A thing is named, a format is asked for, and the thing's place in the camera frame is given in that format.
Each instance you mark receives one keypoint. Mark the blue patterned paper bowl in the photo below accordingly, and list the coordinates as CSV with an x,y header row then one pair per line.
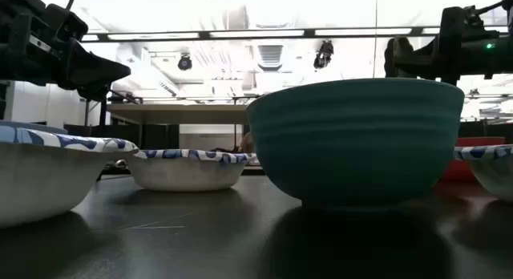
x,y
495,175
184,172
40,183

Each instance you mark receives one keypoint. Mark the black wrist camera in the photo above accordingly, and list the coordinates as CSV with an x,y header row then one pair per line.
x,y
459,20
66,22

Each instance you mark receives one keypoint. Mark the green cactus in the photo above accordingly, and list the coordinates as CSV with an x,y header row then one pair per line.
x,y
401,42

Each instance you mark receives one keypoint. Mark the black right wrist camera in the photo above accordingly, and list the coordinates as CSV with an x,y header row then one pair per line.
x,y
459,20

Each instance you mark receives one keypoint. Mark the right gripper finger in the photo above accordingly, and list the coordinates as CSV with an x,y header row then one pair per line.
x,y
422,64

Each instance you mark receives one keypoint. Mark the red bowl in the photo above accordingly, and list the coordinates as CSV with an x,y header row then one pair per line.
x,y
457,171

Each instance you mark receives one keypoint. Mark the black ceiling spotlight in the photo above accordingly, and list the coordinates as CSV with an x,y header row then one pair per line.
x,y
184,62
324,54

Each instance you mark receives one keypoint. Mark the black overhead frame bar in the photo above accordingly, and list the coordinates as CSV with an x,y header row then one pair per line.
x,y
204,34

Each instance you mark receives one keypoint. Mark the black table mat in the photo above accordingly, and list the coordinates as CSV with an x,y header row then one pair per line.
x,y
200,239

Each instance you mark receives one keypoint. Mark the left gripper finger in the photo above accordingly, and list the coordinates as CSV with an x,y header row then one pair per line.
x,y
96,93
96,72

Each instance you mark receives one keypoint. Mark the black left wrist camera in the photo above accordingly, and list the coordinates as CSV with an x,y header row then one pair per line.
x,y
66,22

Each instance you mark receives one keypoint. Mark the wooden shelf with black legs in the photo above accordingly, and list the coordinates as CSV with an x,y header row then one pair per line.
x,y
180,114

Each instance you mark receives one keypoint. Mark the teal ceramic bowl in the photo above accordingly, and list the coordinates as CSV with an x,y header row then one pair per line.
x,y
352,150

